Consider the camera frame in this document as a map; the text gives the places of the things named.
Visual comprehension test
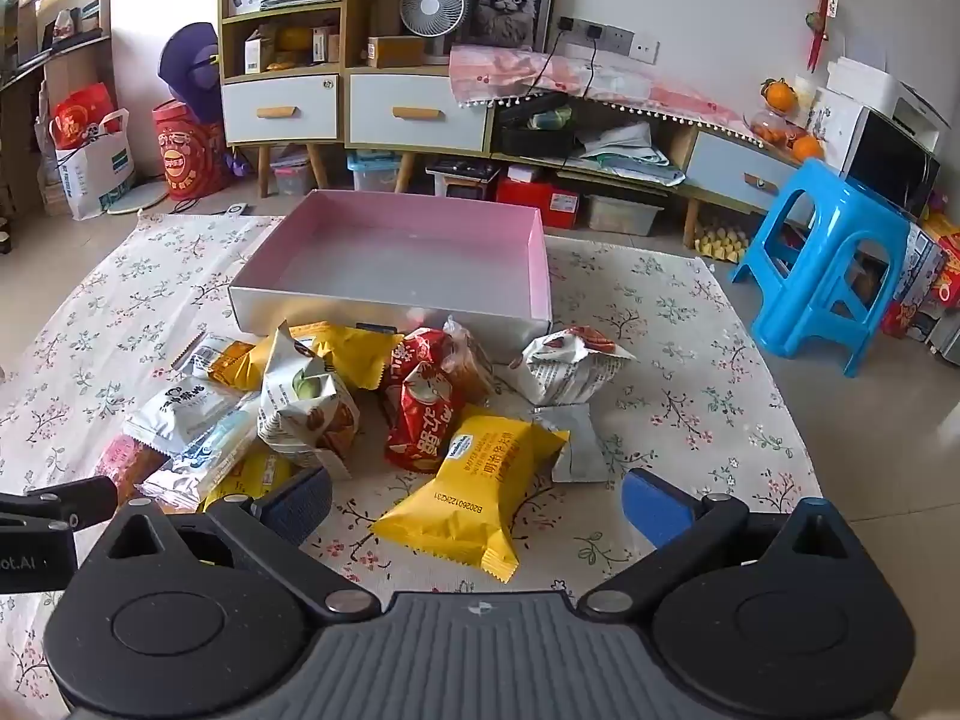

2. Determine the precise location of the dark bookshelf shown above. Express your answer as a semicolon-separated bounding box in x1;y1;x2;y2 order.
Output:
0;0;113;218

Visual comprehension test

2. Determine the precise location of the white desk fan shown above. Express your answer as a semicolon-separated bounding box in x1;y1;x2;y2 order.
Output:
399;0;467;65

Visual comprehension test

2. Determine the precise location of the red snack packet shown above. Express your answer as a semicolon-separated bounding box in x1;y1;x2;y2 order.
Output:
386;326;455;391
384;371;460;475

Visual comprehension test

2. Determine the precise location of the white monkey-print snack packet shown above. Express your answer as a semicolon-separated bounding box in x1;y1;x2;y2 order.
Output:
122;379;235;457

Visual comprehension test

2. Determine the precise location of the black bag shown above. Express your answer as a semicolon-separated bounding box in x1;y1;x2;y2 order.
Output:
496;94;582;160

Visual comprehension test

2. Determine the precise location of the floral tablecloth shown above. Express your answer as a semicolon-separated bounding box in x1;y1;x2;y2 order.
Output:
0;211;826;720

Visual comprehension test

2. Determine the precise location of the wooden single-drawer cabinet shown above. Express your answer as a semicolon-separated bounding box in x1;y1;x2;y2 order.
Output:
343;64;496;196

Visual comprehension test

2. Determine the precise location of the red gift bucket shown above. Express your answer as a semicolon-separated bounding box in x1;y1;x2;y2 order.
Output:
152;99;235;202

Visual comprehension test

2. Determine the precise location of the silver snack packet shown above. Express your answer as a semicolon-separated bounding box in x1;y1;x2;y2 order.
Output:
531;403;612;484

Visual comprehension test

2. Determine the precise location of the folded white-green cloth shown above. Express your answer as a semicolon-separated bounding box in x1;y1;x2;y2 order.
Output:
566;122;687;187

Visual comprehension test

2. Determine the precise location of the clear plastic storage bin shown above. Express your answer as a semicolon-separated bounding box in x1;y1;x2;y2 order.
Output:
585;193;667;237

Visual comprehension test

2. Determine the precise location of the red hanging wall ornament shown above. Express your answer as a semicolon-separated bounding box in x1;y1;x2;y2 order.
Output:
806;0;848;72

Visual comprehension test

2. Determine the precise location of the small yellow snack packet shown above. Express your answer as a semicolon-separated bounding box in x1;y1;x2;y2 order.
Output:
202;450;295;512

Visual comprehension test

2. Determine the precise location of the white and orange snack packet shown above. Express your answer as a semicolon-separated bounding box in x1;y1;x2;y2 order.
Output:
171;331;260;392

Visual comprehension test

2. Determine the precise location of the light blue snack packet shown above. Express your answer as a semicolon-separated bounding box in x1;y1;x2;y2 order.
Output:
141;390;263;511

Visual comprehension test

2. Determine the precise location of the white printed carton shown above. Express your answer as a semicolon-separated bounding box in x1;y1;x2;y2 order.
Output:
244;30;276;76

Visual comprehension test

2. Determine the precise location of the pink snack packet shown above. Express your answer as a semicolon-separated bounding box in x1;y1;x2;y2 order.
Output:
94;433;170;500

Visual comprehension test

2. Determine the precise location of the grey wall socket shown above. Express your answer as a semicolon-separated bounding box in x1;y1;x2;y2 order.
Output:
556;15;635;55

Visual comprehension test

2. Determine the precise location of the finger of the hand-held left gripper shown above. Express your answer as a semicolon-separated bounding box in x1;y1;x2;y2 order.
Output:
0;476;121;532

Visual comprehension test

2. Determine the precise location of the small clear plastic bin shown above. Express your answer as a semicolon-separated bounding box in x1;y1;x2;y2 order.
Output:
271;157;320;197

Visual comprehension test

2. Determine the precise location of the yellow egg tray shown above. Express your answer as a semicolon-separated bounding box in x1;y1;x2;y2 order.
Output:
694;219;755;262

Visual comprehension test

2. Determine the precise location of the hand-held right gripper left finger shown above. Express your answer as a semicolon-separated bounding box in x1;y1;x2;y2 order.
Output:
79;467;380;620

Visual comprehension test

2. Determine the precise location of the white apple-print snack packet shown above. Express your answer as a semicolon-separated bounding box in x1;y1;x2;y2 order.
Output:
257;321;361;481
510;325;636;406

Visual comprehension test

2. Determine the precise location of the white printer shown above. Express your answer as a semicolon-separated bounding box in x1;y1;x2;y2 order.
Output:
825;56;952;132

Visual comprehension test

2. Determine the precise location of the clear-wrapped brown cake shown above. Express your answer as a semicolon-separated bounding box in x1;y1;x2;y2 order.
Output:
441;317;496;407

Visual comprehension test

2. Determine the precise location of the red box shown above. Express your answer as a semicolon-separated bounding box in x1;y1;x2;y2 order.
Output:
496;176;580;230

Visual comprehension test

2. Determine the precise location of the white paper bag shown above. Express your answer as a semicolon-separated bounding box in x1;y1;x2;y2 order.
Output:
56;109;137;222

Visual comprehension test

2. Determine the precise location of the red snack carton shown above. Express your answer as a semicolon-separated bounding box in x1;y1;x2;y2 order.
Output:
881;214;960;338

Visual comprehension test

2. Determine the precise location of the blue plastic stool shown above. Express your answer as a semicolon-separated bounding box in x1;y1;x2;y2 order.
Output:
729;159;925;380

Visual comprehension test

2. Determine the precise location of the white round base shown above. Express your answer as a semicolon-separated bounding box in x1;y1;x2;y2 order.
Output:
105;180;170;215

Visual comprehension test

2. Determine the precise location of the blue-lid plastic bin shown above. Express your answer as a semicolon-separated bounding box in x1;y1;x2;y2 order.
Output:
346;151;406;192

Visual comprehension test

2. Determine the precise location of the pink floral cloth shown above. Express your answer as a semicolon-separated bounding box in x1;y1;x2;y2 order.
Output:
448;43;766;143

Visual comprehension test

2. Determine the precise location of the red bag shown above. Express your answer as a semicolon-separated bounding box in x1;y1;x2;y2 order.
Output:
49;82;121;151

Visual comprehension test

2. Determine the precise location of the bowl of small oranges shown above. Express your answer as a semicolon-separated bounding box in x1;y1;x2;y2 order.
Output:
750;111;792;149

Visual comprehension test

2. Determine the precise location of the pink cardboard box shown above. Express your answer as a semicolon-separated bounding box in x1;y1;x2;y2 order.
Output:
227;190;554;346

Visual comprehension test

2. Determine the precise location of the long wooden TV cabinet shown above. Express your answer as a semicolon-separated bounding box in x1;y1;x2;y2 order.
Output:
487;86;815;248

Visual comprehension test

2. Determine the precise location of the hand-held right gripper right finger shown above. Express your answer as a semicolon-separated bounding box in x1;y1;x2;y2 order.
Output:
577;467;863;616

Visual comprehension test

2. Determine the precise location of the brown cardboard box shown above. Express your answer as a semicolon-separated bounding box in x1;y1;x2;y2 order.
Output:
366;36;427;68

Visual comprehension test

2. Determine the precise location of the purple hat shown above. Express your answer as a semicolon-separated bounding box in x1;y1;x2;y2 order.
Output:
157;22;226;125

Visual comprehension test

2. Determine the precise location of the white microwave oven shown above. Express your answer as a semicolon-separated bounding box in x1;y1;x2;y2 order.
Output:
814;86;942;222

